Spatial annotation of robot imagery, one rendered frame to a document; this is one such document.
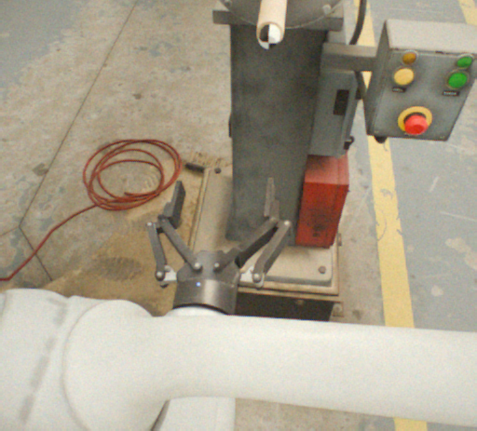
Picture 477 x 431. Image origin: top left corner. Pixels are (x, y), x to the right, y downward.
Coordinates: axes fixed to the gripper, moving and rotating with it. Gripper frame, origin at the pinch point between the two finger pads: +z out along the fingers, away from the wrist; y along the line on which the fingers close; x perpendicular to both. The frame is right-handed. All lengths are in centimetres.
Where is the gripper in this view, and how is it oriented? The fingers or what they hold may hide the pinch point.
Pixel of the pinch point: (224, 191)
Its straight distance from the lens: 68.6
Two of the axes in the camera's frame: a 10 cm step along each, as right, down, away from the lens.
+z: 1.1, -7.6, 6.5
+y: 9.8, -0.2, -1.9
